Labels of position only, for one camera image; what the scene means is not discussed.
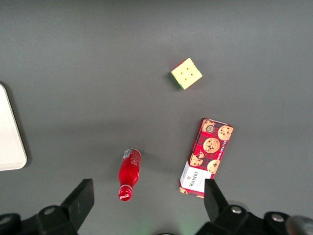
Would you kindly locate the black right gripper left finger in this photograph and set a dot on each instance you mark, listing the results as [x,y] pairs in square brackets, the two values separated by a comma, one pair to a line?
[73,213]

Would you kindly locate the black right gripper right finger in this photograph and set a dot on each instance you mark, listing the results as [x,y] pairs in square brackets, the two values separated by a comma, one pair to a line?
[220,215]

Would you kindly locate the red soda can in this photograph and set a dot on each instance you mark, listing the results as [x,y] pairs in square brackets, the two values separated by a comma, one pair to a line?
[129,171]

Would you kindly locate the white plastic tray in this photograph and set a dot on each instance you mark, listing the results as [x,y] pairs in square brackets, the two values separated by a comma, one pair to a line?
[9,137]

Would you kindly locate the red tartan cookie box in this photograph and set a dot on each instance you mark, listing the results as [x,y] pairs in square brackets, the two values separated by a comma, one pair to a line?
[207,151]

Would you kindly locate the yellow-faced puzzle cube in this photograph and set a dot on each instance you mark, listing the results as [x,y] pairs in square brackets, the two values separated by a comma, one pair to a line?
[187,73]

